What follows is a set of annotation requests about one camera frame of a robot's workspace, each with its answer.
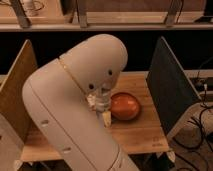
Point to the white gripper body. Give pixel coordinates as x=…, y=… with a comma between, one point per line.
x=99, y=101

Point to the orange bowl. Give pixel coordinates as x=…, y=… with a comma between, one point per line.
x=124, y=106

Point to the wooden shelf rail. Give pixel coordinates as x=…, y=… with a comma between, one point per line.
x=127, y=21

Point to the left wooden side panel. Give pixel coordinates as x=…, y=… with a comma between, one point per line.
x=14, y=119

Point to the right dark side panel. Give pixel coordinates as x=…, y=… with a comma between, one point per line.
x=174, y=96

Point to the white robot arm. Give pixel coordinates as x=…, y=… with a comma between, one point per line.
x=55, y=98

